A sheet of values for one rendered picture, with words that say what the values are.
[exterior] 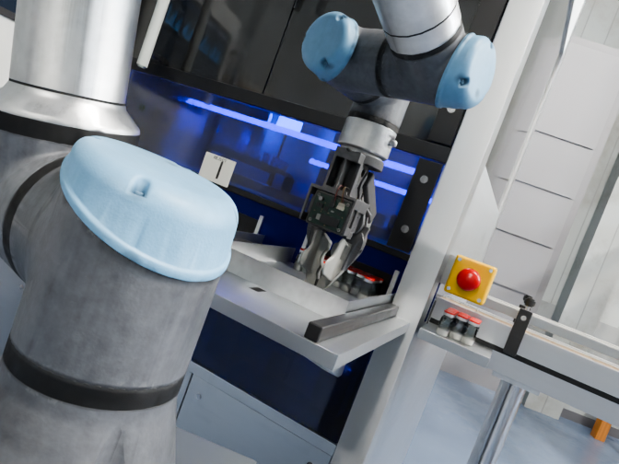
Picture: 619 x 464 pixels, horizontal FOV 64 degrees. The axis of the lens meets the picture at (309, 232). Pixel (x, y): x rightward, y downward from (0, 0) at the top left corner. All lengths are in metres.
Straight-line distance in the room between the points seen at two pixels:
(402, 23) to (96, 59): 0.27
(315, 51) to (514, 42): 0.49
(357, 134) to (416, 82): 0.16
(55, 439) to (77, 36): 0.27
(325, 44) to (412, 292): 0.51
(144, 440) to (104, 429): 0.03
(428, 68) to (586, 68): 4.48
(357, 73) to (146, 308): 0.39
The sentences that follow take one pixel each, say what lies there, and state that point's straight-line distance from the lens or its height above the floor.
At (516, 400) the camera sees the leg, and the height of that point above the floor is 0.80.
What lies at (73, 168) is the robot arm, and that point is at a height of 1.00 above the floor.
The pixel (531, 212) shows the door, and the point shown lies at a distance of 4.69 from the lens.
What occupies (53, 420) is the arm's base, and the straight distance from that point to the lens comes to 0.34.
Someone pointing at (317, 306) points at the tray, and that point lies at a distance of 0.72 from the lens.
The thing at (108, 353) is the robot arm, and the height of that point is 0.91.
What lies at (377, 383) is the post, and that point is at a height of 0.75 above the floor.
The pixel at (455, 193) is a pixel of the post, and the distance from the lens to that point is 0.95.
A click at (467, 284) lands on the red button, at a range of 0.90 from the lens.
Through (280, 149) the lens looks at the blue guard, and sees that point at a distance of 1.07.
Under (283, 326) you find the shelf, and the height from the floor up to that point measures 0.88.
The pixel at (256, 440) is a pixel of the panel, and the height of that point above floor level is 0.52.
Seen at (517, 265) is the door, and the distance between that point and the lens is 4.67.
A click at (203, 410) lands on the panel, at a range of 1.17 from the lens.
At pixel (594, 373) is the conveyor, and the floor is 0.91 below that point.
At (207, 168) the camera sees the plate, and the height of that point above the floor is 1.02.
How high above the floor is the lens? 1.03
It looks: 4 degrees down
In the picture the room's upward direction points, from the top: 20 degrees clockwise
